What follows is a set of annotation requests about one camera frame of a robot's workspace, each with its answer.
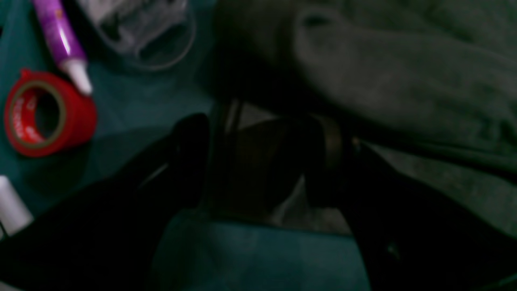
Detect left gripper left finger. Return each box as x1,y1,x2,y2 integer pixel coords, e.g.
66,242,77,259
1,114,210,291

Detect grey T-shirt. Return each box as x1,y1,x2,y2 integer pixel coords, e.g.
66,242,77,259
214,0,516,236

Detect red tape roll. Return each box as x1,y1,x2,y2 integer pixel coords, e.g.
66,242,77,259
4,69,97,157

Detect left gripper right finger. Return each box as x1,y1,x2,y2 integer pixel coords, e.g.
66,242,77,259
303,116,517,291

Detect white packaged box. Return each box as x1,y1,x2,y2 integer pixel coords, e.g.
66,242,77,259
76,0,196,71

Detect purple glue tube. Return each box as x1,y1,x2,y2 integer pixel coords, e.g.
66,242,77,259
31,0,93,96

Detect rolled white paper sheets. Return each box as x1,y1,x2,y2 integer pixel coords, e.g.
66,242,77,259
0,175,34,240

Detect blue table cloth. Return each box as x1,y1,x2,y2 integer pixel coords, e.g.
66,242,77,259
1,0,370,291

